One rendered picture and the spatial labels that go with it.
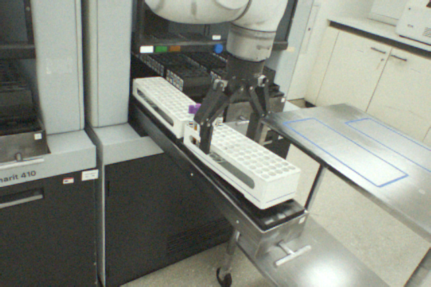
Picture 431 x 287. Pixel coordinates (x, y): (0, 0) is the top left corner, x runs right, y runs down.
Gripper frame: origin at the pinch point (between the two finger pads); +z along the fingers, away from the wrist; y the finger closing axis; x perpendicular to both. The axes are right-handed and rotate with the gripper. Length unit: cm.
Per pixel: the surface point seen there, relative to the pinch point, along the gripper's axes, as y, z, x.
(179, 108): -1.1, 0.9, 20.7
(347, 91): 229, 53, 106
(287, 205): 2.8, 5.4, -18.5
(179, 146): -5.7, 6.7, 11.5
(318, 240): 61, 59, -1
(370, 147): 46.2, 5.1, -10.8
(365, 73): 229, 32, 96
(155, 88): -1.4, 0.8, 34.6
